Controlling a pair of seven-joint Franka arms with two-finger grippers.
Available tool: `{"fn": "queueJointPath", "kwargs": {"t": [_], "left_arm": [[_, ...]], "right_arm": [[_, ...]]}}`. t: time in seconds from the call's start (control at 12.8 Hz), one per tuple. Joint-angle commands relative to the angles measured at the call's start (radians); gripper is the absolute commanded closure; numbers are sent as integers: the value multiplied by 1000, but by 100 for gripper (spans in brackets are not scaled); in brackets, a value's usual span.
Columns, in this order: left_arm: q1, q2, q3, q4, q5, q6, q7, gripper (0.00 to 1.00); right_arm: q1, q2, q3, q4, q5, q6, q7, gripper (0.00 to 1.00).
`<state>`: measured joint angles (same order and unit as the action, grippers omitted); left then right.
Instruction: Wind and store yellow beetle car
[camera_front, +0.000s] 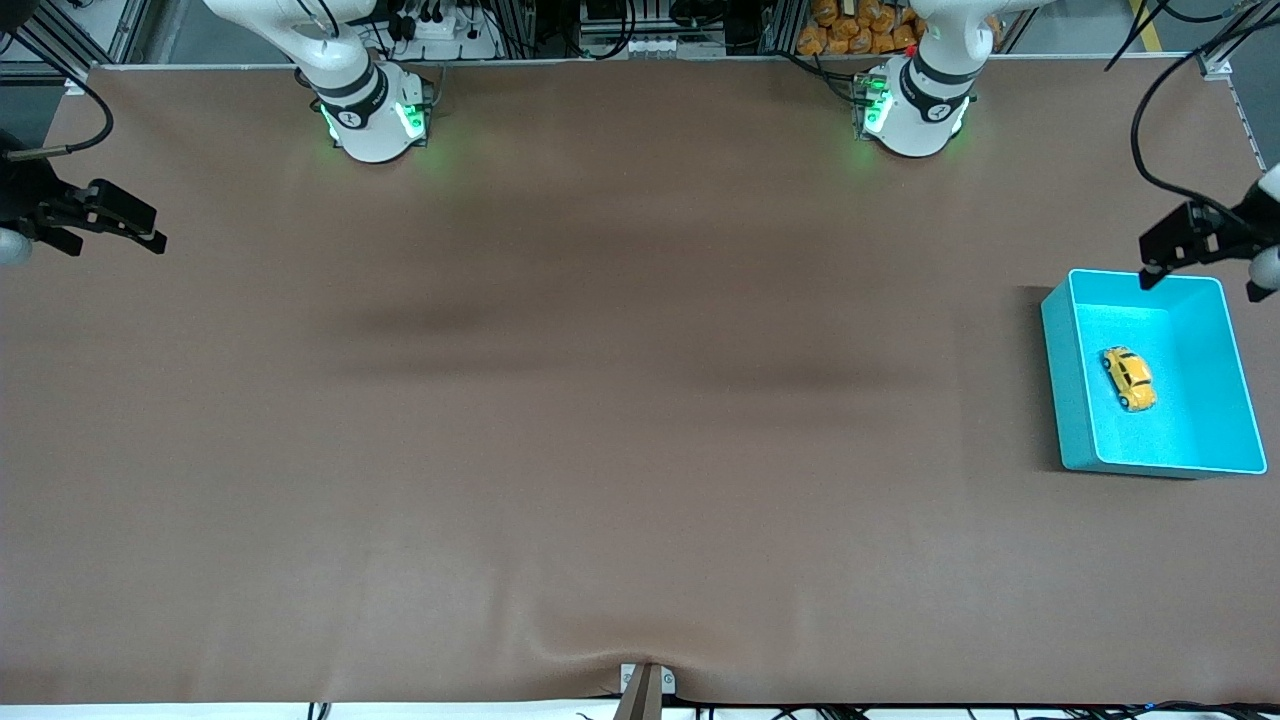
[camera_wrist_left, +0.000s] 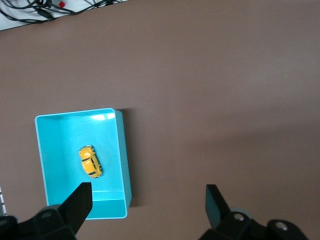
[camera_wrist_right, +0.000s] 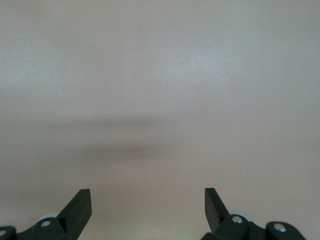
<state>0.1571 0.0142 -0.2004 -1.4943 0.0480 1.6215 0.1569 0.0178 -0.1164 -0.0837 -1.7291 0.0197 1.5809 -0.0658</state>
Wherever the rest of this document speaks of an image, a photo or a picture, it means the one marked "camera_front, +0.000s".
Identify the yellow beetle toy car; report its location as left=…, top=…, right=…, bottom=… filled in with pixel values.
left=1100, top=345, right=1160, bottom=414

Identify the cyan plastic bin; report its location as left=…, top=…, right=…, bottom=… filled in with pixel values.
left=1038, top=268, right=1269, bottom=479

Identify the white power strip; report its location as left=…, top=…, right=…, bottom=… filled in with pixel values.
left=394, top=6, right=502, bottom=62

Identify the pile of orange items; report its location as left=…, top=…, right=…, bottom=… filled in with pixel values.
left=796, top=0, right=927, bottom=58

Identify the brown table mat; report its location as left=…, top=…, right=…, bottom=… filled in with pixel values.
left=0, top=55, right=1280, bottom=707

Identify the background electronics rack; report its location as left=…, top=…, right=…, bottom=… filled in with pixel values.
left=577, top=0, right=732, bottom=61

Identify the brown wooden bar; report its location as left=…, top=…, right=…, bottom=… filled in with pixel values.
left=612, top=664, right=665, bottom=720

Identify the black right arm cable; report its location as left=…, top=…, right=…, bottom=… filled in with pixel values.
left=0, top=30, right=117, bottom=164

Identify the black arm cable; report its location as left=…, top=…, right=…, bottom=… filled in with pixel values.
left=0, top=30, right=117, bottom=164
left=1103, top=0, right=1280, bottom=219

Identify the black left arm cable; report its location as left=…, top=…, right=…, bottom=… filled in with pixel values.
left=1103, top=0, right=1280, bottom=219

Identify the metal clamp bracket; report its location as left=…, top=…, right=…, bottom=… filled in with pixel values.
left=619, top=662, right=678, bottom=699

